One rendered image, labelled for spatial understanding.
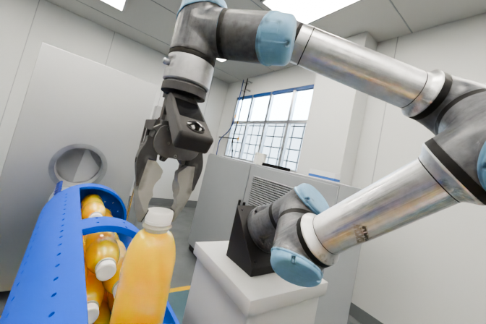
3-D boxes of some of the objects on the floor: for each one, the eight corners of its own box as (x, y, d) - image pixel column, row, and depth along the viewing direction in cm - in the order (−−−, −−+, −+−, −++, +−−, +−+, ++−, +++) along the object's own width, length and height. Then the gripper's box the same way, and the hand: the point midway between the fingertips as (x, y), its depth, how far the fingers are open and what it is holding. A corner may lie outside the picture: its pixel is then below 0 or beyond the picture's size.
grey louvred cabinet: (215, 246, 359) (236, 158, 371) (340, 363, 184) (370, 190, 195) (184, 248, 328) (207, 152, 339) (297, 390, 153) (337, 183, 164)
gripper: (202, 101, 44) (176, 209, 42) (141, 79, 37) (108, 207, 35) (225, 97, 37) (195, 226, 35) (155, 70, 30) (115, 228, 29)
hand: (159, 214), depth 33 cm, fingers closed on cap, 4 cm apart
